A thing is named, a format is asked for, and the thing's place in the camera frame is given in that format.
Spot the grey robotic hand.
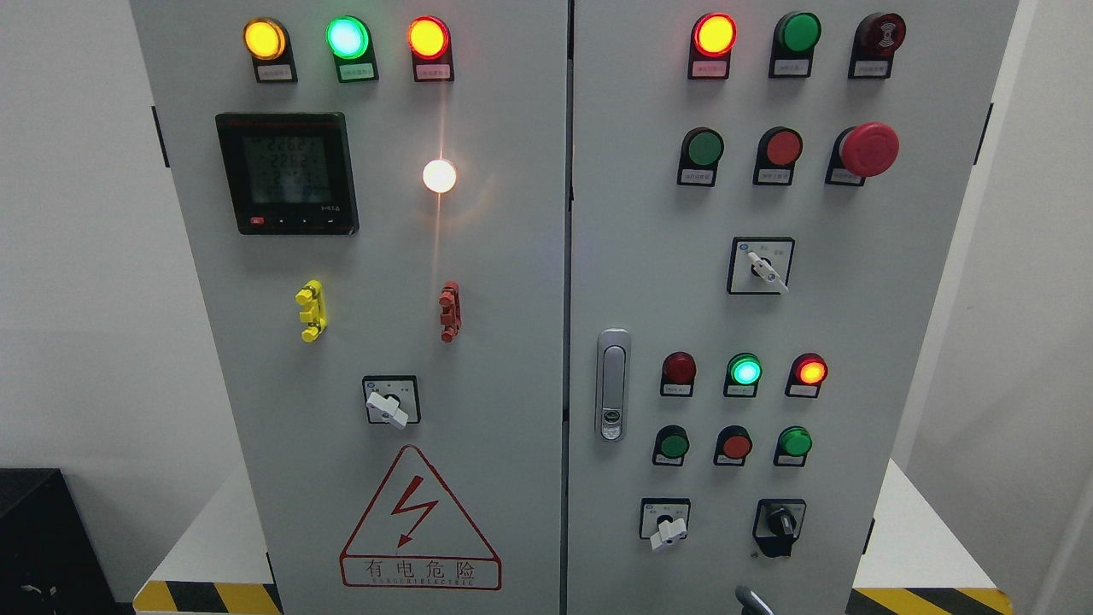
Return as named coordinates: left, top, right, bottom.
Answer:
left=734, top=586, right=775, bottom=615

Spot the lower red push button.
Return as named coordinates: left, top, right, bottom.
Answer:
left=713, top=425, right=753, bottom=468

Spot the red push button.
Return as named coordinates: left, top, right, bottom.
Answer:
left=752, top=127, right=803, bottom=186
left=713, top=425, right=753, bottom=468

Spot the lower bright green button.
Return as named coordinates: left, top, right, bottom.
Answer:
left=773, top=425, right=815, bottom=468

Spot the lower green start button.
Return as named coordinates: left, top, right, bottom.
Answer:
left=653, top=425, right=690, bottom=468

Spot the upper red push button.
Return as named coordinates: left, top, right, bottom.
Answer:
left=752, top=127, right=803, bottom=186

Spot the upper green push button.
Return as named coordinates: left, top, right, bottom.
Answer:
left=675, top=127, right=725, bottom=188

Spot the red emergency stop button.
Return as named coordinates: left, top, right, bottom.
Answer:
left=825, top=121, right=900, bottom=187

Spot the lower middle green indicator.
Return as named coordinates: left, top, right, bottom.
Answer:
left=722, top=353, right=763, bottom=398

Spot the lower right red indicator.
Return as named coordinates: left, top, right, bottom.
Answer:
left=785, top=353, right=828, bottom=400

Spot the lower left red indicator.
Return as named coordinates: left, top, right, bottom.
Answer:
left=659, top=351, right=698, bottom=397

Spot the red electrical hazard sticker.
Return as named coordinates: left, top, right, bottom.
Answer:
left=339, top=445, right=502, bottom=591

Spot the grey right cabinet door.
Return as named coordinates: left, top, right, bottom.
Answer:
left=567, top=1, right=1018, bottom=614

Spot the grey cabinet door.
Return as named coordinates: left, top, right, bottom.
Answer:
left=132, top=1, right=569, bottom=614
left=567, top=1, right=1018, bottom=614

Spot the red terminal connector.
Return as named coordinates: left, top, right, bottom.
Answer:
left=438, top=280, right=462, bottom=343

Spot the white platform hazard striped edge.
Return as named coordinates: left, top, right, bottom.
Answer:
left=132, top=458, right=1014, bottom=615

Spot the white indicator light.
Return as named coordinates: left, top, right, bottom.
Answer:
left=422, top=157, right=458, bottom=196

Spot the yellow terminal connector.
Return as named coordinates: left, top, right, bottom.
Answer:
left=295, top=279, right=328, bottom=343

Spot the grey left cabinet door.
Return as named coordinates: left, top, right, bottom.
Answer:
left=132, top=1, right=569, bottom=614

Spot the red indicator light top right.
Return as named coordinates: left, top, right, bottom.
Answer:
left=687, top=12, right=737, bottom=80

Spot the red indicator light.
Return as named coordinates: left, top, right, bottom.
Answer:
left=406, top=15, right=454, bottom=82
left=687, top=12, right=737, bottom=80

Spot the green indicator light top right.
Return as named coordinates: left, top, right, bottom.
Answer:
left=769, top=11, right=822, bottom=79

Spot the green indicator light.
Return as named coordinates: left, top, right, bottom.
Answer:
left=769, top=11, right=822, bottom=79
left=325, top=15, right=379, bottom=83

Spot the red buzzer alarm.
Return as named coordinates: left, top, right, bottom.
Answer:
left=848, top=13, right=907, bottom=80

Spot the black digital power meter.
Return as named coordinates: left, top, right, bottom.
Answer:
left=215, top=113, right=359, bottom=235

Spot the red indicator light top left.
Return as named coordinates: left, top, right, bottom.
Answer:
left=406, top=15, right=454, bottom=82

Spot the green indicator light top left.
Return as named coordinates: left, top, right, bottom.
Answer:
left=325, top=15, right=379, bottom=83

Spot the black box lower left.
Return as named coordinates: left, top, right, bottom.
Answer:
left=1, top=468, right=120, bottom=614

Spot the yellow indicator light top left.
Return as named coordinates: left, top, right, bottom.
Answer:
left=243, top=17, right=298, bottom=83

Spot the black key selector switch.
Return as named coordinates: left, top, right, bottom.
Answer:
left=752, top=498, right=807, bottom=558

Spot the lower white rotary switch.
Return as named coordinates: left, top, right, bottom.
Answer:
left=639, top=497, right=691, bottom=553

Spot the silver door lock handle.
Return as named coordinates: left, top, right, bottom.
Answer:
left=596, top=328, right=631, bottom=442

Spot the upper right rotary switch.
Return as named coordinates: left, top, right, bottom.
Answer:
left=727, top=237, right=795, bottom=295

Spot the left door rotary switch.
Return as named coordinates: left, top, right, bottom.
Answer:
left=362, top=375, right=421, bottom=430

